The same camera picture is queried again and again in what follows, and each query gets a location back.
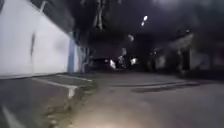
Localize low dark building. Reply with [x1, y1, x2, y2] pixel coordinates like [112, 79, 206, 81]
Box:
[87, 41, 116, 72]

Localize blue gate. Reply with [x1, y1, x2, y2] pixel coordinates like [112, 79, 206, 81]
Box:
[67, 39, 82, 74]

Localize tall dark trees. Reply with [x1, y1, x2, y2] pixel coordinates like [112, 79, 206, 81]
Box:
[71, 0, 148, 73]

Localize grey asphalt road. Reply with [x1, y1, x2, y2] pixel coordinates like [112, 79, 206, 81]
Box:
[54, 70, 224, 128]

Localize weedy kerb strip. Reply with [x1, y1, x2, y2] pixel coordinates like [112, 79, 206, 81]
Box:
[44, 79, 101, 128]

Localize white painted lines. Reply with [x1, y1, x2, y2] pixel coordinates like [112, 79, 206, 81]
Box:
[0, 73, 94, 128]

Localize building with pale canopy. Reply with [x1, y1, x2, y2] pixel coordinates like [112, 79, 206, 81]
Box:
[149, 31, 224, 80]

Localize white wall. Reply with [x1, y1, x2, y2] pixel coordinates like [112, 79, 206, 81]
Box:
[0, 0, 81, 80]

